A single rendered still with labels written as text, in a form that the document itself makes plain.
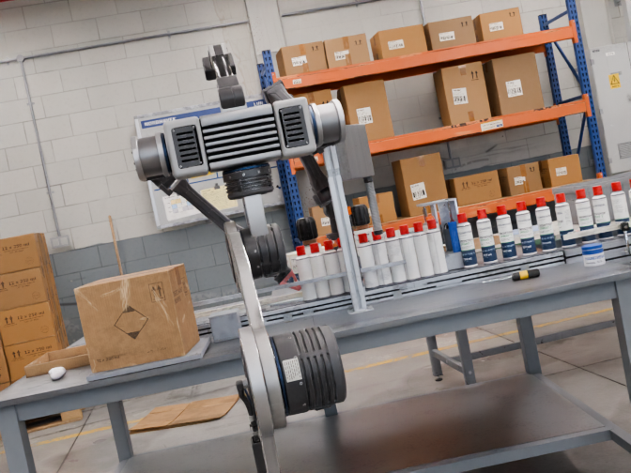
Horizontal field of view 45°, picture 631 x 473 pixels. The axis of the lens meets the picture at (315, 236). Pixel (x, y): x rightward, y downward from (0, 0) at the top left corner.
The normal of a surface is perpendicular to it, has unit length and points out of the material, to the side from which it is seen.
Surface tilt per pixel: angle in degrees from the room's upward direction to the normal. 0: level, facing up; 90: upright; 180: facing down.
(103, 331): 90
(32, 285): 90
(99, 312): 90
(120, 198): 90
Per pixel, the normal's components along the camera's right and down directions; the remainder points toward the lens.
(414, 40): 0.18, 0.01
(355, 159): 0.82, -0.14
